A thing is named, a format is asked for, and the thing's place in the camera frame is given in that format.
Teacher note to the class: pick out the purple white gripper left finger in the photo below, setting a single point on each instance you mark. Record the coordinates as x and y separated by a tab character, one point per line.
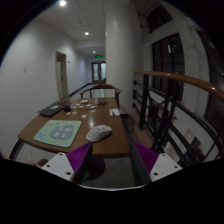
70	166

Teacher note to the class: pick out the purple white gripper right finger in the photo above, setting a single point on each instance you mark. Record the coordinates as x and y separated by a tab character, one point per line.
156	165

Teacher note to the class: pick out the green illustrated mouse pad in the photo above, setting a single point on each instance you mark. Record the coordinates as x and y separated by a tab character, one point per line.
59	133

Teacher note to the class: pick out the white computer mouse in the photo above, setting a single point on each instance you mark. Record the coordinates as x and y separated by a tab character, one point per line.
98	133

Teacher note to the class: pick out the wooden handrail with black railing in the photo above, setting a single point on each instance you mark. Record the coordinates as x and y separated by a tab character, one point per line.
183	115

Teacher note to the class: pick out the small black box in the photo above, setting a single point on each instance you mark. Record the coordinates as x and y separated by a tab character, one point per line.
67	109

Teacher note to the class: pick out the black laptop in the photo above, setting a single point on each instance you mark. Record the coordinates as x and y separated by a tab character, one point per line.
53	109

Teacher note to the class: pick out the white notepad with pen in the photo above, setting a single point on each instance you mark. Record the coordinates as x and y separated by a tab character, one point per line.
114	112

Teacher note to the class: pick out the wooden chair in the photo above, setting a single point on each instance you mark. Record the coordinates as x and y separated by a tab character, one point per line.
102	87

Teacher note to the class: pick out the double glass door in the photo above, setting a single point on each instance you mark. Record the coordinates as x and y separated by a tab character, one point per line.
98	72

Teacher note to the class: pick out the beige side door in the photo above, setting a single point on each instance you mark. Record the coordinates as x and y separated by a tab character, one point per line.
61	75

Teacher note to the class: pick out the green exit sign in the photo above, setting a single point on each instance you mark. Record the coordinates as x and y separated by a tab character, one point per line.
99	56

